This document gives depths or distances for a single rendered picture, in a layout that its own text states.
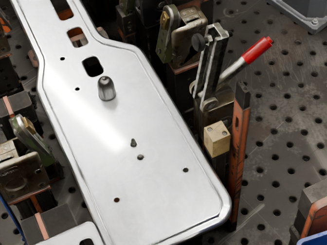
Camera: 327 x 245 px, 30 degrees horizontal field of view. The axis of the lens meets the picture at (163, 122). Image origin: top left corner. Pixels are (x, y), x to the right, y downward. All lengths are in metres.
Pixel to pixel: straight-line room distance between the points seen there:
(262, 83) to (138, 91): 0.47
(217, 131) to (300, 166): 0.44
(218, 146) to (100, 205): 0.22
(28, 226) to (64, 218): 0.06
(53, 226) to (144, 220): 0.16
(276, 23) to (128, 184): 0.79
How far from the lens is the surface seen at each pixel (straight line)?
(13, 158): 1.07
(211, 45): 0.99
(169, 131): 1.10
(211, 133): 1.02
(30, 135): 1.03
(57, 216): 1.07
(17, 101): 1.21
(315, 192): 0.83
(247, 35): 1.65
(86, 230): 1.03
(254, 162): 1.42
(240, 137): 1.01
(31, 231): 1.07
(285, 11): 1.70
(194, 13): 1.19
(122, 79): 1.18
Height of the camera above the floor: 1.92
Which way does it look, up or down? 56 degrees down
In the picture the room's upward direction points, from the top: 5 degrees counter-clockwise
